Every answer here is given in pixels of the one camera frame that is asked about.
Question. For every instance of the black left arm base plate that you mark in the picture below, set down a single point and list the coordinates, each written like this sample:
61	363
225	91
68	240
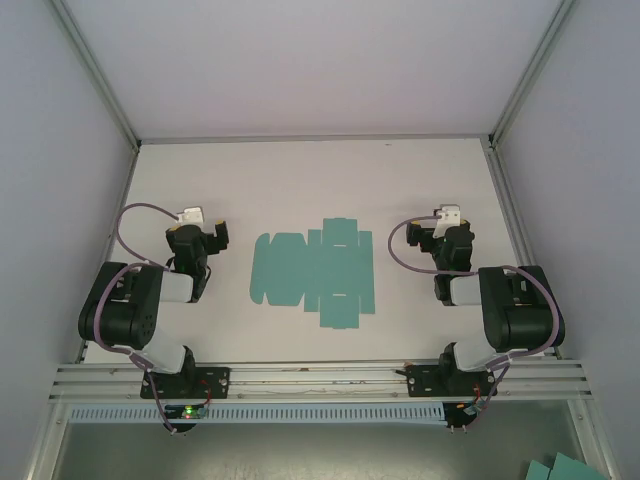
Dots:
220	382

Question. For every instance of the aluminium frame post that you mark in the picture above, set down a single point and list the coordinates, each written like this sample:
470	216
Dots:
535	65
95	70

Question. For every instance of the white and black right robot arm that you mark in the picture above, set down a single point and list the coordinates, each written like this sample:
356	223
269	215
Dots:
520	320

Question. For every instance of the green cardboard sheet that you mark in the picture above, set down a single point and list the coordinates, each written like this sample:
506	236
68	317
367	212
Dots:
537	471
575	470

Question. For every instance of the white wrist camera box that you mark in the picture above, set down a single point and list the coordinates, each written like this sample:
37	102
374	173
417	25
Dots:
192	215
446	216

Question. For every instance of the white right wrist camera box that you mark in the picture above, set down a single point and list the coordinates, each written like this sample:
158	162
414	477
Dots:
446	216

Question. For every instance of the aluminium side rail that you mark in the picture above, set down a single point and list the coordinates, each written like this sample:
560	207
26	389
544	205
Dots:
520	240
107	250

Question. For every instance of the aluminium frame leg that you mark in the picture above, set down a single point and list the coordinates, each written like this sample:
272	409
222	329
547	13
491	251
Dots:
47	445
595	440

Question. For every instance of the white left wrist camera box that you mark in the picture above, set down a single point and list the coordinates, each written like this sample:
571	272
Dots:
192	215

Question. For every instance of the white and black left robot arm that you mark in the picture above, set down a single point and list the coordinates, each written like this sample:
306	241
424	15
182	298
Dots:
120	310

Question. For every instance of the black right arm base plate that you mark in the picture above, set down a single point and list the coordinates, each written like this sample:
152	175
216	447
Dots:
420	382

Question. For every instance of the circuit board with green light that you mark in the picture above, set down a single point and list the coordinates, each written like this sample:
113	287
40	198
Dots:
187	412

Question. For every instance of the green cardboard box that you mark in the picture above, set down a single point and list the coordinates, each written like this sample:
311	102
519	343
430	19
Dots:
300	270

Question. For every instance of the aluminium mounting rail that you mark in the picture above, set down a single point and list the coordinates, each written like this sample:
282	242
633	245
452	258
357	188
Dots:
320	380

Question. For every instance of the small circuit board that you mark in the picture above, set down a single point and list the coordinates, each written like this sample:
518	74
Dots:
471	409

